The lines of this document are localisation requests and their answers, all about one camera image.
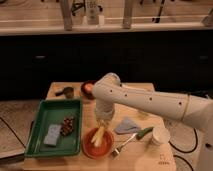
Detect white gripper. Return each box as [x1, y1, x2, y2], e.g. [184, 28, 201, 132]
[95, 99, 115, 128]

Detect yellow banana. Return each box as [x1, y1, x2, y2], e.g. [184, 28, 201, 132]
[91, 126, 105, 147]

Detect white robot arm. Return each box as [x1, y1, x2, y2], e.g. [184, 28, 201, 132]
[92, 73, 213, 171]

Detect dark bowl with orange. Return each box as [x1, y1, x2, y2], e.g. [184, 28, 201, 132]
[81, 80, 96, 100]

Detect red bowl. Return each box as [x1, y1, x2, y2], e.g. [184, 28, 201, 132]
[82, 128, 114, 159]

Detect grey folded cloth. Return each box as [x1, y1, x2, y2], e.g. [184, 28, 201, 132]
[114, 117, 141, 134]

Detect dark measuring cup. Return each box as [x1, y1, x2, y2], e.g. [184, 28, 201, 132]
[55, 87, 74, 99]

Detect green plastic tray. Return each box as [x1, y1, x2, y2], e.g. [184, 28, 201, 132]
[25, 99, 82, 158]

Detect blue-grey sponge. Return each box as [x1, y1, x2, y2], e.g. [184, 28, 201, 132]
[44, 124, 61, 146]

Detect white cup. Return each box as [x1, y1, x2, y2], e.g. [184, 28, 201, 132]
[151, 127, 170, 146]

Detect black floor cable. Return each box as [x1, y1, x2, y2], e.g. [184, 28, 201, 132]
[165, 120, 200, 171]

